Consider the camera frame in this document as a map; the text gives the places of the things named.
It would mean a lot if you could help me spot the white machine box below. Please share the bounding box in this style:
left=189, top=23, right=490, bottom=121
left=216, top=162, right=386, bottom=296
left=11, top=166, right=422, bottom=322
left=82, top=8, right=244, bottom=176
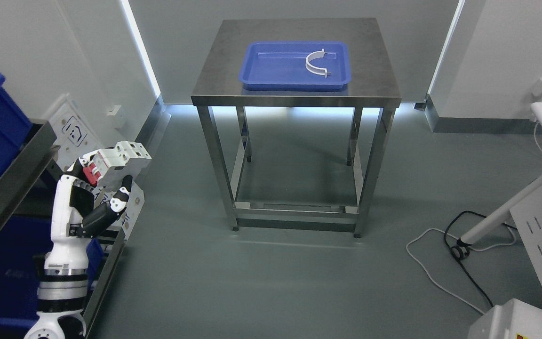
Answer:
left=467, top=299, right=542, bottom=339

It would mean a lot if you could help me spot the white wall switch box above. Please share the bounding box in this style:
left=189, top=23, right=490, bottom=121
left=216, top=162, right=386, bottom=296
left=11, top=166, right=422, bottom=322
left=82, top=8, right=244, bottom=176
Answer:
left=106, top=105, right=126, bottom=129

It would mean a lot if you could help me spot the stainless steel table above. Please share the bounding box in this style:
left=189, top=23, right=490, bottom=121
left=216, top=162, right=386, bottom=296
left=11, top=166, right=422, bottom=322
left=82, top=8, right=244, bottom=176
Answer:
left=191, top=17, right=401, bottom=238

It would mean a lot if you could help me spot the white curved pipe clamp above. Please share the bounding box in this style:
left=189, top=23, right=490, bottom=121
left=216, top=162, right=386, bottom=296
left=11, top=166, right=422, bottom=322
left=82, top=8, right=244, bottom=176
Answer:
left=305, top=48, right=334, bottom=78

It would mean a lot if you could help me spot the grey red circuit breaker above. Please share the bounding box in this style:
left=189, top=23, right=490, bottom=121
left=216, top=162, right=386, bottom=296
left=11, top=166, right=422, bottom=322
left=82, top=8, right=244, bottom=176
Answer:
left=82, top=141, right=152, bottom=191

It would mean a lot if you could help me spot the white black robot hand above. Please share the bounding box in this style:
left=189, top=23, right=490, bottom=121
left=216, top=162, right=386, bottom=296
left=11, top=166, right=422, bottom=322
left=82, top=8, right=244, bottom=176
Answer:
left=43, top=157, right=133, bottom=275

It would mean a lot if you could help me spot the black cable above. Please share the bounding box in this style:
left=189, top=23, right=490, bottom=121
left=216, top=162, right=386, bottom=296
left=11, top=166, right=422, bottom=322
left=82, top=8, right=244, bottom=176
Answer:
left=444, top=210, right=518, bottom=309

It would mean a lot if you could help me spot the blue plastic tray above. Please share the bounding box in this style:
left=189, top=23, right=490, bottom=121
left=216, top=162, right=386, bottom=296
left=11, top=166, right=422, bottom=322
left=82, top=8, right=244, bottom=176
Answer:
left=239, top=40, right=352, bottom=92

